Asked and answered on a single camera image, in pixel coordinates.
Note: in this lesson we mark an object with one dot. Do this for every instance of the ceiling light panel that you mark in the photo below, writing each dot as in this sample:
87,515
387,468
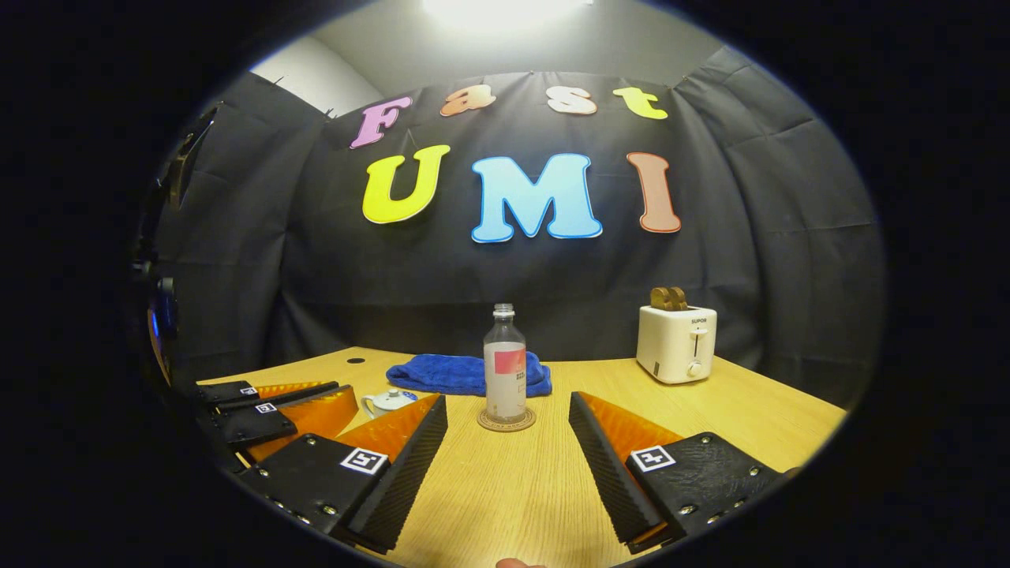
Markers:
505,9

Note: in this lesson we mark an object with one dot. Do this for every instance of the round cork coaster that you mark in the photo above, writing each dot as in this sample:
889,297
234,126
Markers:
506,426

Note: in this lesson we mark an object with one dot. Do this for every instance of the white ceramic teacup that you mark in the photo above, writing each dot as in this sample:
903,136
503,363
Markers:
383,407

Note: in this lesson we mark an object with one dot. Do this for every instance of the blue towel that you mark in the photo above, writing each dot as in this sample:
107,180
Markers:
442,372

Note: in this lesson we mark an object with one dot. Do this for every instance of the clear plastic water bottle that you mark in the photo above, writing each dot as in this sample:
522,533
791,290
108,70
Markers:
505,371

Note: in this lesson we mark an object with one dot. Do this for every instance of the white toaster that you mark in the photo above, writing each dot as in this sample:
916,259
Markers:
675,347

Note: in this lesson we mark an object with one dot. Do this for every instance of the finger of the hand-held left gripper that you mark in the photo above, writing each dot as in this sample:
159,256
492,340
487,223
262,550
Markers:
252,424
229,393

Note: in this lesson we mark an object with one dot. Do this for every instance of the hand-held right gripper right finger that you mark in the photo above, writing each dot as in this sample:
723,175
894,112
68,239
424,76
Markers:
611,473

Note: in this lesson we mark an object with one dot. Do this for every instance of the brown toast slice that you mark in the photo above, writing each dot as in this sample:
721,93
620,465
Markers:
660,299
678,299

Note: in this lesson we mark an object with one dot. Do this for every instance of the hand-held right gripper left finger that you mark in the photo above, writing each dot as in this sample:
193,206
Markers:
398,481

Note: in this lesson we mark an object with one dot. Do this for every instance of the black backdrop cloth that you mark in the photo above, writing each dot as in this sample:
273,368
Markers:
513,276

